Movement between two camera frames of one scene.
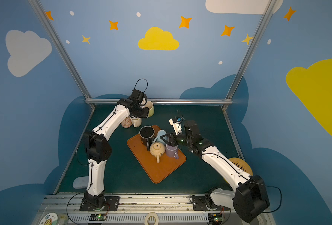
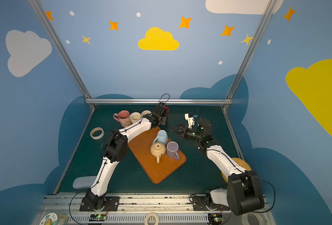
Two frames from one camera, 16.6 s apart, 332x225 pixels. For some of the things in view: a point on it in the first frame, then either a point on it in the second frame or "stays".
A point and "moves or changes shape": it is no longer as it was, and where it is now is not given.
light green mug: x=150 y=105 moves or changes shape
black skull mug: x=147 y=134 -> x=166 y=108
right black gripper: x=174 y=140 -> x=183 y=131
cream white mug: x=136 y=122 stays
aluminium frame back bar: x=161 y=101 stays
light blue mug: x=161 y=132 stays
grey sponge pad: x=80 y=182 stays
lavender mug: x=172 y=151 stays
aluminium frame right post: x=241 y=68 stays
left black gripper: x=142 y=112 -> x=162 y=116
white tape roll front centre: x=149 y=214 stays
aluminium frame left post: x=62 y=50 stays
